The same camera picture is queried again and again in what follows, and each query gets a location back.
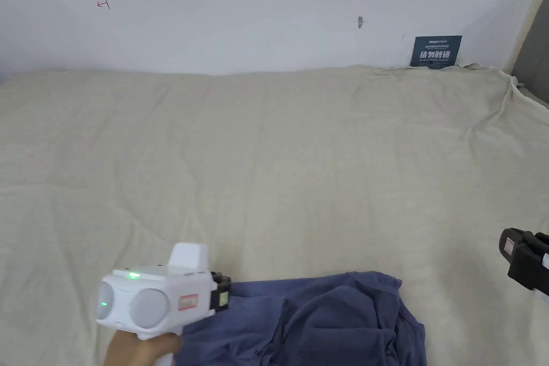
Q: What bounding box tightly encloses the dark blue sign card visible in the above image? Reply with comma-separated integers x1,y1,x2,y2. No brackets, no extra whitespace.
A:
410,34,464,68

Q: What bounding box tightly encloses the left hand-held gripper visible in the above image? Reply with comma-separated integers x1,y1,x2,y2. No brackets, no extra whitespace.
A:
94,242,233,366

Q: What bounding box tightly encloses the person's left hand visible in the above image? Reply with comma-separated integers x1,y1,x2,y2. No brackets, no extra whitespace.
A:
102,332,184,366

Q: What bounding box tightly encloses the dark blue shirt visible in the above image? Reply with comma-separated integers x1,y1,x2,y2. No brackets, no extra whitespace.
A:
175,271,427,366

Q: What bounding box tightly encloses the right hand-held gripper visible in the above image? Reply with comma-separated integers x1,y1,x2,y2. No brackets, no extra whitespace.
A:
499,227,549,293

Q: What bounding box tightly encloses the bed with beige sheet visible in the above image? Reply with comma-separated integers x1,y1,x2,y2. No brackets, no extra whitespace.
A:
0,63,549,366

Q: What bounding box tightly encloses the grey padded headboard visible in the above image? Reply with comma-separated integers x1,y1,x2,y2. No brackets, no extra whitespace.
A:
501,0,549,110

